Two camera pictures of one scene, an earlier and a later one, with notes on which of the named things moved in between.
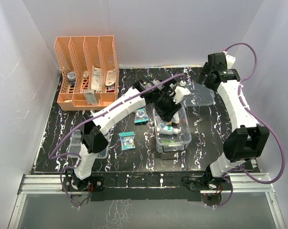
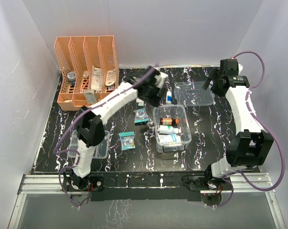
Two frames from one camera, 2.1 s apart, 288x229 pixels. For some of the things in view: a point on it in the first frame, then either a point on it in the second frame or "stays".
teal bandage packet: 127,140 stays
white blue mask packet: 162,124 → 169,138
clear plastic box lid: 200,96 stays
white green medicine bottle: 169,130 stays
